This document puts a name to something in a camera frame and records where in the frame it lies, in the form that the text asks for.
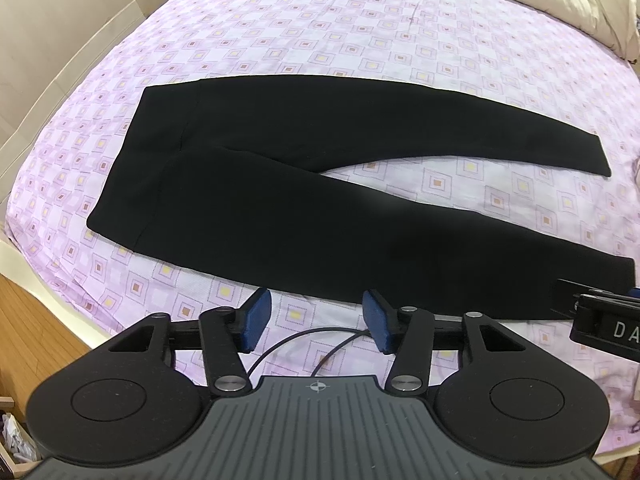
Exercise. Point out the black pants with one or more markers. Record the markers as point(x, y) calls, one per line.
point(230, 176)

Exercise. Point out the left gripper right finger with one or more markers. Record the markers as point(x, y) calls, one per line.
point(407, 334)

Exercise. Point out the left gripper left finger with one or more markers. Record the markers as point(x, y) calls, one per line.
point(225, 333)

